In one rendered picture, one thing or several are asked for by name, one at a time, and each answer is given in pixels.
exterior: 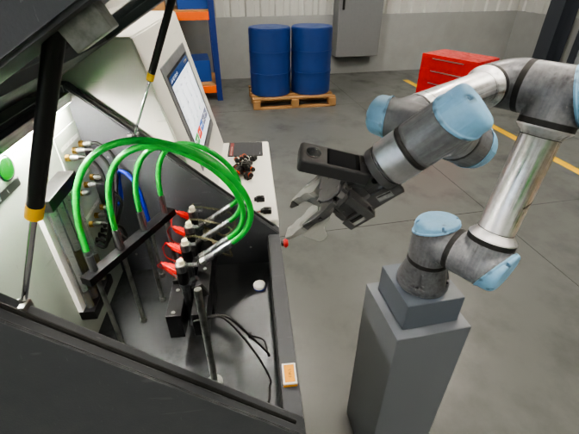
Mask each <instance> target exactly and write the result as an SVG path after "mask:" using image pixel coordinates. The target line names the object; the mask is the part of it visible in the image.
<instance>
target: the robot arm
mask: <svg viewBox="0 0 579 434"><path fill-rule="evenodd" d="M492 107H494V108H499V109H506V110H510V111H513V112H516V113H520V114H519V117H518V119H517V121H516V122H517V124H518V126H519V128H520V132H519V134H518V137H517V139H516V141H515V142H514V146H513V148H512V150H511V152H510V154H509V156H508V158H507V162H506V163H505V165H504V167H503V169H502V172H501V174H500V176H499V179H498V181H497V183H496V185H495V188H494V190H493V192H492V194H491V197H490V198H489V201H488V203H487V206H486V208H485V209H484V211H483V213H482V217H481V219H480V220H479V223H478V224H476V225H474V226H470V228H469V230H468V231H466V230H464V229H463V228H461V226H462V224H461V220H460V219H459V218H458V217H457V216H456V215H454V214H450V213H447V212H442V211H430V212H425V213H423V214H420V215H419V216H418V217H417V218H416V220H415V222H414V226H413V228H412V235H411V239H410V243H409V247H408V254H407V256H406V257H405V259H404V261H403V262H402V263H401V264H400V266H399V268H398V270H397V274H396V280H397V281H398V283H399V285H400V286H401V287H402V288H403V289H404V290H405V291H406V292H408V293H410V294H411V295H414V296H417V297H420V298H424V299H434V298H439V297H440V296H442V295H444V294H445V293H446V291H447V289H448V287H449V283H450V278H449V271H451V272H452V273H454V274H456V275H458V276H460V277H462V278H463V279H465V280H467V281H468V282H471V283H473V285H474V286H478V287H479V288H482V289H484V290H487V291H493V290H495V289H497V288H499V287H500V286H501V285H502V284H503V283H504V282H505V280H506V279H507V278H508V277H509V276H510V274H511V273H512V272H513V271H514V269H515V267H516V266H517V264H518V263H519V261H520V255H519V254H518V253H515V251H516V250H517V248H518V243H517V241H516V239H515V235H516V233H517V232H518V230H519V228H520V225H521V223H522V221H523V220H524V218H525V216H526V213H527V211H528V209H529V207H530V206H531V204H532V201H533V199H534V197H535V195H536V194H537V192H538V190H539V187H540V185H541V183H542V182H543V180H544V178H545V175H546V173H547V171H548V170H549V168H550V166H551V163H552V161H553V159H554V158H555V156H556V154H557V151H558V149H559V147H560V145H561V144H562V142H563V141H564V140H566V139H568V138H571V137H573V136H575V134H576V131H577V129H578V128H579V65H574V64H568V63H562V62H556V61H550V60H543V59H534V58H512V59H503V60H498V61H495V62H491V63H487V64H485V65H480V66H478V67H476V68H474V69H473V70H472V71H470V72H469V74H468V75H467V76H464V77H460V78H457V79H455V80H452V81H450V82H447V83H444V84H440V85H437V86H434V87H432V88H430V89H427V90H423V91H420V92H417V93H414V94H413V95H410V96H405V97H403V98H398V97H395V96H387V95H380V96H378V97H376V98H375V99H374V100H373V101H372V102H371V104H370V106H369V107H368V110H367V113H366V118H365V119H366V120H365V124H366V127H367V129H368V130H369V132H370V133H373V134H375V135H377V136H379V137H381V139H380V140H379V141H377V142H376V143H375V144H374V145H373V146H372V147H371V148H369V149H368V150H367V151H365V152H364V156H363V155H359V154H355V153H351V152H344V151H341V150H337V149H333V148H329V147H325V146H318V145H314V144H310V143H307V142H302V143H301V144H300V147H299V150H298V155H297V167H296V168H297V169H298V170H299V171H301V172H306V173H309V174H314V175H317V177H315V178H314V179H313V180H311V181H310V182H309V183H307V186H305V187H304V188H303V189H302V190H301V191H300V192H299V193H298V194H297V195H296V196H295V197H294V198H293V199H292V201H291V204H290V205H289V207H290V208H294V207H296V206H299V204H301V203H302V202H310V203H312V204H314V205H312V206H311V207H310V208H309V209H308V210H307V211H306V213H305V214H304V215H303V216H302V217H301V218H299V219H297V220H296V222H295V223H294V224H293V225H291V226H288V229H287V232H286V235H285V238H286V239H293V238H295V237H297V236H300V235H302V236H305V237H308V238H310V239H314V240H317V241H322V240H324V239H325V238H326V237H327V232H326V230H325V228H324V226H325V225H326V224H327V223H328V221H330V219H331V214H332V213H334V215H335V216H336V217H338V218H339V219H340V220H342V221H343V222H342V224H344V225H345V226H347V227H348V228H349V229H351V230H352V229H354V228H356V227H357V226H360V225H362V224H363V223H365V222H366V221H368V220H370V219H372V218H374V217H375V209H376V208H378V207H380V206H381V205H383V204H384V203H385V202H388V201H390V200H391V199H393V198H395V197H396V196H398V195H399V194H401V193H403V192H404V188H403V187H402V183H404V182H406V181H407V180H408V179H410V178H412V177H414V176H415V175H417V174H419V173H420V172H422V171H423V170H424V169H426V168H428V167H429V166H431V165H433V164H435V163H437V162H438V161H440V160H441V159H444V160H446V161H448V162H451V163H454V164H455V165H456V166H458V167H461V168H470V169H474V168H478V167H481V166H484V165H485V164H487V163H488V162H489V161H490V160H491V159H492V158H493V157H494V155H496V151H497V148H498V139H497V137H496V134H495V132H494V131H493V129H492V126H493V124H494V119H493V116H492V114H491V113H490V112H489V108H492ZM363 217H365V220H362V221H360V222H359V223H358V224H356V225H354V224H352V223H354V222H356V221H357V220H360V219H362V218H363ZM448 270H449V271H448Z"/></svg>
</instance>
